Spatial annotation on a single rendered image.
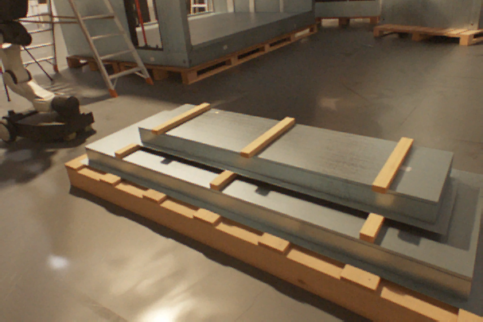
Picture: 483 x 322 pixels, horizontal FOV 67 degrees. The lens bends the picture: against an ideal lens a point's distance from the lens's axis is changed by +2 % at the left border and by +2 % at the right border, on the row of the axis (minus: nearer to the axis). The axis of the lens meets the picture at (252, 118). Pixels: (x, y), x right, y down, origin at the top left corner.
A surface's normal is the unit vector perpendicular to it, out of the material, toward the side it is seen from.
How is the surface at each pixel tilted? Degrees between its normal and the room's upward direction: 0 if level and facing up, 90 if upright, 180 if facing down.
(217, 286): 0
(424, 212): 90
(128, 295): 0
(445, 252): 0
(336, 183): 90
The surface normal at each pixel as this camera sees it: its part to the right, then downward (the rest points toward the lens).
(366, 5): -0.45, 0.37
